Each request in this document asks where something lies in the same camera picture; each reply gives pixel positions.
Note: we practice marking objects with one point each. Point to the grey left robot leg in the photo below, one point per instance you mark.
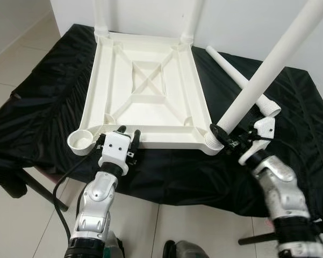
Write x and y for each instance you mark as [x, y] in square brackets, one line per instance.
[114, 246]

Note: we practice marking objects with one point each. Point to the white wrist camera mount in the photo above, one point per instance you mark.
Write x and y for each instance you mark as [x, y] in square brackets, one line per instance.
[115, 148]
[264, 126]

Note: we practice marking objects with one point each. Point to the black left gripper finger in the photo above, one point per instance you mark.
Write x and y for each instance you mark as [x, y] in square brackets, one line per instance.
[121, 129]
[135, 138]

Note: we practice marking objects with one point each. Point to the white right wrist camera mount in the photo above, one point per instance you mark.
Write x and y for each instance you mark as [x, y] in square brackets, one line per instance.
[264, 126]

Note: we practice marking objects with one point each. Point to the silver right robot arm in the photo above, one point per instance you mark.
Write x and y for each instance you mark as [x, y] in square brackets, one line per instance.
[282, 188]

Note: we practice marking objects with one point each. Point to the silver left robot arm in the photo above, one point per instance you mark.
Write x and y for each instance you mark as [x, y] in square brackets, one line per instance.
[97, 199]

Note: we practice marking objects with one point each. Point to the black metal table leg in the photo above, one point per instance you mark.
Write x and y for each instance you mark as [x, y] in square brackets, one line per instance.
[43, 189]
[258, 238]

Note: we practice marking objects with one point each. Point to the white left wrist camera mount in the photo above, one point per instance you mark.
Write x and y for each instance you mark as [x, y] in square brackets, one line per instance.
[115, 148]

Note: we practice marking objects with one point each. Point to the white plastic children table top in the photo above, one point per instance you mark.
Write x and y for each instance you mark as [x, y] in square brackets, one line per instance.
[107, 97]

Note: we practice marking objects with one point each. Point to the pink table frame corner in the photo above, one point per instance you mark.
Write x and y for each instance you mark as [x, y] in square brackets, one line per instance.
[47, 173]

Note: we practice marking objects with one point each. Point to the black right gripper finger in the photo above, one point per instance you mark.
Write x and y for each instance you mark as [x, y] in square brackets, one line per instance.
[220, 135]

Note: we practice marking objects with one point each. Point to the black cloth table cover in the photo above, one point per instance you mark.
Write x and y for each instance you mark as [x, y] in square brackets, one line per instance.
[295, 161]

